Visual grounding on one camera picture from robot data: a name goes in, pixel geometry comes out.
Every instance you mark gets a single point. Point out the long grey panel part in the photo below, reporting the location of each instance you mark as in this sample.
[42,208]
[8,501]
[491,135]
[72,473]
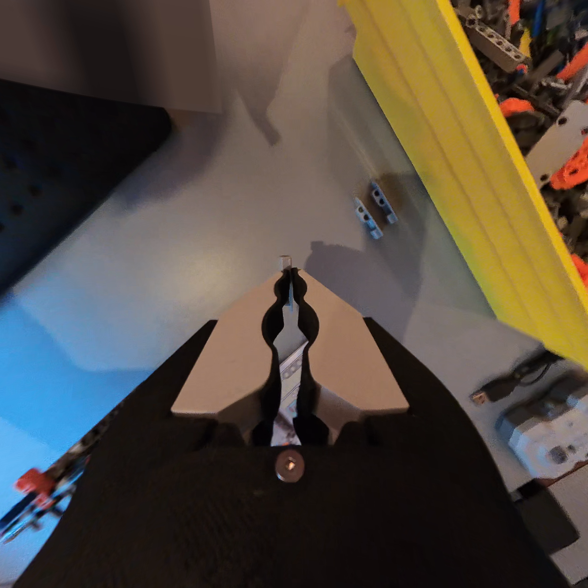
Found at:
[560,142]

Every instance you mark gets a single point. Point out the black toy brick model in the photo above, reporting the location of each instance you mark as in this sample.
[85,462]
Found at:
[36,487]

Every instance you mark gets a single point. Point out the grey remote control unit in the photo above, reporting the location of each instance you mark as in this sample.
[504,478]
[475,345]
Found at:
[546,432]

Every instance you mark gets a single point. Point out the black perforated board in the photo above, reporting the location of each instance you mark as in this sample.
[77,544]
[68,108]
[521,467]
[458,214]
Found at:
[69,174]

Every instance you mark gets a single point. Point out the grey desk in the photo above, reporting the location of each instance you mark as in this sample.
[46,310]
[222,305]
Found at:
[206,229]

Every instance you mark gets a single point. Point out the yellow plastic bin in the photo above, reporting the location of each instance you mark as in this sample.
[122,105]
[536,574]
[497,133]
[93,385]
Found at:
[450,160]

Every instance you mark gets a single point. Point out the pile of toy brick parts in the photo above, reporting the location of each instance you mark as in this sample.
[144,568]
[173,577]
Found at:
[542,87]

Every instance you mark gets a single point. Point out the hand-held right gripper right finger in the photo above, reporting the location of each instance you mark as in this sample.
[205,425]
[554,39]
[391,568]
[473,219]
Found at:
[358,367]

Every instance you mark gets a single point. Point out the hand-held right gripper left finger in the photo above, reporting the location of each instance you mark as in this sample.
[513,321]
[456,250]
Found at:
[225,367]

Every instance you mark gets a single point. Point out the grey holed beam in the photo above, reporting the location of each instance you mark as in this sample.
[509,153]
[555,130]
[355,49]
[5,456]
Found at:
[496,43]

